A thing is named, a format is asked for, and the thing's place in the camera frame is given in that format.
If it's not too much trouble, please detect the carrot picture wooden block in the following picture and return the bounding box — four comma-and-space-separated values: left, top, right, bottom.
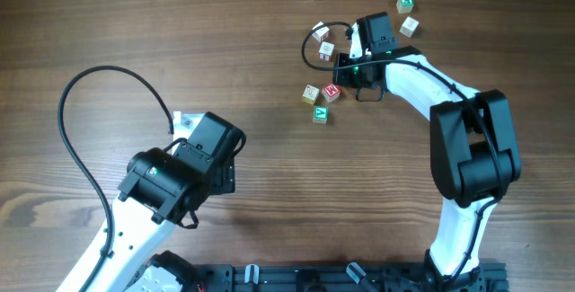
312, 22, 330, 43

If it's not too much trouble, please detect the red I wooden block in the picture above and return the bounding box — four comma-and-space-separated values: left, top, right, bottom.
318, 41, 335, 61

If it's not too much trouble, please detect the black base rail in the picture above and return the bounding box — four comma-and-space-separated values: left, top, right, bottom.
192, 262, 509, 292

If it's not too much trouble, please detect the plain wooden block right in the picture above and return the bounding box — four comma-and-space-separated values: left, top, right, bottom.
400, 16, 419, 38

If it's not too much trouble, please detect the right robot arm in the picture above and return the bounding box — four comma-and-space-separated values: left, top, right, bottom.
332, 13, 521, 291

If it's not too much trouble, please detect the green E wooden block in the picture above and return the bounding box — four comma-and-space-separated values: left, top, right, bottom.
396, 0, 414, 13

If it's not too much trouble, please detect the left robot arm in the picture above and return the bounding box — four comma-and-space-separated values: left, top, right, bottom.
59, 112, 246, 291

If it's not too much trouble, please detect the red M wooden block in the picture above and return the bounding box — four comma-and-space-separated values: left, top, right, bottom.
322, 84, 341, 102

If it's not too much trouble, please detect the green V wooden block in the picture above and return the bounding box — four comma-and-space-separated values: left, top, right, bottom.
313, 106, 329, 124

